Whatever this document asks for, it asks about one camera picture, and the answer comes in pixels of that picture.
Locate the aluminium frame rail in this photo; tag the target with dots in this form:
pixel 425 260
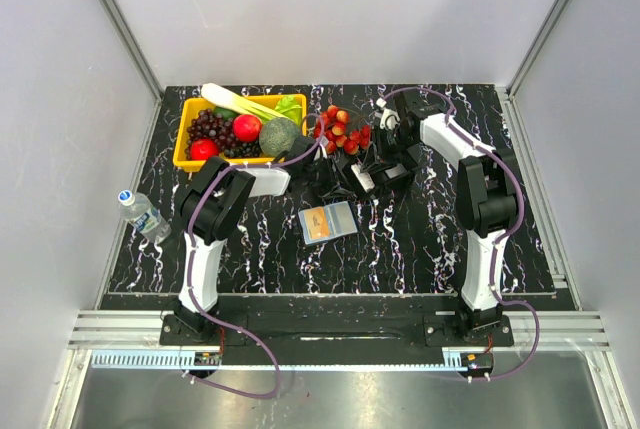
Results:
pixel 555 331

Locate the black card holder wallet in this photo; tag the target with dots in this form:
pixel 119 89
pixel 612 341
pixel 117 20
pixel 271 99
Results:
pixel 341 221

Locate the green lettuce leaf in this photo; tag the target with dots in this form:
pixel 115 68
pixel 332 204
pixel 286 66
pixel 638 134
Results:
pixel 290 108

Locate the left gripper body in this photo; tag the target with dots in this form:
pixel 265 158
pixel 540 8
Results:
pixel 323 177

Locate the green avocado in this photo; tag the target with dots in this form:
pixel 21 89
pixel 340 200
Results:
pixel 224 114

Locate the white green leek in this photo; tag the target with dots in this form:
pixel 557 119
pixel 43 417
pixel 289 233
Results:
pixel 222 97

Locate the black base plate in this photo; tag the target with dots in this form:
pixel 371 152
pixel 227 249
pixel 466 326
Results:
pixel 334 353

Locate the purple grape bunch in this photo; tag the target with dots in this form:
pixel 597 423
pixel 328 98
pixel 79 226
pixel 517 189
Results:
pixel 207 125

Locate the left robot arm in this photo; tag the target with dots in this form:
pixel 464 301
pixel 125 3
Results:
pixel 210 208

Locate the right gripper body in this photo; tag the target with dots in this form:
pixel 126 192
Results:
pixel 389 143

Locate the brown credit card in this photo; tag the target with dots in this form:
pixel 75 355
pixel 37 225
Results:
pixel 315 222

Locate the red apple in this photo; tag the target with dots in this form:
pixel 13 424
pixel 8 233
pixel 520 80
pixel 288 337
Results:
pixel 247 128
pixel 203 149

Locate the black card box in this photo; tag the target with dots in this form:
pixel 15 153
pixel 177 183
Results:
pixel 386 180

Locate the red apple lower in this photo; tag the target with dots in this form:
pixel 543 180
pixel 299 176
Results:
pixel 203 149

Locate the plastic water bottle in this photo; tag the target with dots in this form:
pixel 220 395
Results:
pixel 138 211

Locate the red cherry bunch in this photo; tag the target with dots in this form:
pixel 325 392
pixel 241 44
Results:
pixel 343 129

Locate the green cantaloupe melon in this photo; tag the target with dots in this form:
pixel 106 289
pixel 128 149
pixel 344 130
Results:
pixel 278 135

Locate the red apple upper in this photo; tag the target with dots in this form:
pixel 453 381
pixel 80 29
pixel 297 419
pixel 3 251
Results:
pixel 247 128

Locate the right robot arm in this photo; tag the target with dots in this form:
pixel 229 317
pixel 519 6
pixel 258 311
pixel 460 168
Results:
pixel 489 205

